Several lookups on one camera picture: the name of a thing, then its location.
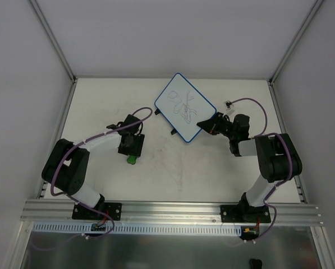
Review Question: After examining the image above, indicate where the green whiteboard eraser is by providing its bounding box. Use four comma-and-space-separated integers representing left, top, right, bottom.
126, 155, 138, 165

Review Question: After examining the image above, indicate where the blue framed whiteboard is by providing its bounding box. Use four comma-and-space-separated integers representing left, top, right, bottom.
154, 73, 217, 143

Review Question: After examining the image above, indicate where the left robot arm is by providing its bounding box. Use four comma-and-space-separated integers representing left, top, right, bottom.
42, 114, 145, 220

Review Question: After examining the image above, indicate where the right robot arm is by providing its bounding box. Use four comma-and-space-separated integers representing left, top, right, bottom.
197, 113, 302, 224

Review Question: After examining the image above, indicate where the black object on floor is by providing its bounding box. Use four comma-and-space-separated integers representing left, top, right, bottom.
250, 259, 263, 269

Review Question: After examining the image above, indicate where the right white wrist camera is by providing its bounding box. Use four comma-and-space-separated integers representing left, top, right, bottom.
223, 100, 235, 116

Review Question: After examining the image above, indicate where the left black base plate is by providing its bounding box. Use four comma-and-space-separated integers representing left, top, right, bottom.
72, 202, 122, 221

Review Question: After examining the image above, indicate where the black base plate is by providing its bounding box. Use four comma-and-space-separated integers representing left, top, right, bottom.
72, 202, 122, 221
220, 205, 271, 224

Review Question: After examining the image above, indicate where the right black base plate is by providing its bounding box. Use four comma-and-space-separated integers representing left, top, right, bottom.
220, 205, 271, 224

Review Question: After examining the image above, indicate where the white slotted cable duct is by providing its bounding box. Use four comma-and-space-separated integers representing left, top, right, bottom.
32, 222, 242, 237

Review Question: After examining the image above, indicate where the aluminium mounting rail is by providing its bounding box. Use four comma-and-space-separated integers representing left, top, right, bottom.
20, 199, 324, 226

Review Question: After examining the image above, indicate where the right aluminium frame post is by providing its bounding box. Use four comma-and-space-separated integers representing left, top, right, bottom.
269, 0, 325, 86

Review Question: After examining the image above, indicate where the aluminium frame post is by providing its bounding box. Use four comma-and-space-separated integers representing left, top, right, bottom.
269, 0, 325, 86
28, 0, 76, 83

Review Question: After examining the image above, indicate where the left aluminium frame post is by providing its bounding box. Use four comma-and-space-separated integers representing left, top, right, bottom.
28, 0, 76, 83

